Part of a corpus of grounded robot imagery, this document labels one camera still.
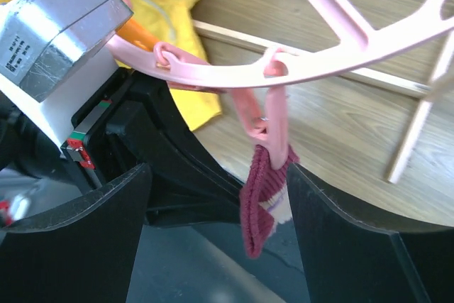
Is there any pink round clip hanger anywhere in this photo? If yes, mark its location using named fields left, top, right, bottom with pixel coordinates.
left=107, top=0, right=453, bottom=170

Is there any wooden clothes rack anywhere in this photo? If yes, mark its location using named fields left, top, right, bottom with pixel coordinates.
left=193, top=20, right=453, bottom=184

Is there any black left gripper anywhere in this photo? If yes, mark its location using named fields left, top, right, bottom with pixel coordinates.
left=62, top=67, right=243, bottom=227

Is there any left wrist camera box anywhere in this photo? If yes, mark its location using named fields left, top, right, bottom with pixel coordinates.
left=1, top=0, right=133, bottom=145

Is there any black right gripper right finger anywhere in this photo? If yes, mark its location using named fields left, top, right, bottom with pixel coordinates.
left=287, top=164, right=453, bottom=302

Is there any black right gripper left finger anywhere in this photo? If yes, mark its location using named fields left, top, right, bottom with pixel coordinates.
left=1, top=163, right=153, bottom=302

